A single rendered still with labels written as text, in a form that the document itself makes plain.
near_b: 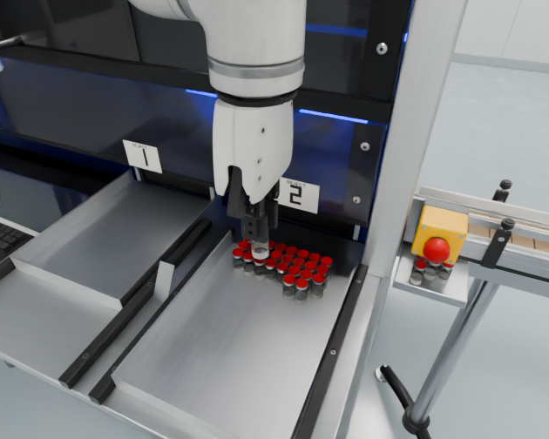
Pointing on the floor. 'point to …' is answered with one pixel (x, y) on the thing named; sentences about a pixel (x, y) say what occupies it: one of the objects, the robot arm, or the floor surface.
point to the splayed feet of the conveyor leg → (384, 374)
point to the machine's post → (405, 151)
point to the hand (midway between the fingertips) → (260, 219)
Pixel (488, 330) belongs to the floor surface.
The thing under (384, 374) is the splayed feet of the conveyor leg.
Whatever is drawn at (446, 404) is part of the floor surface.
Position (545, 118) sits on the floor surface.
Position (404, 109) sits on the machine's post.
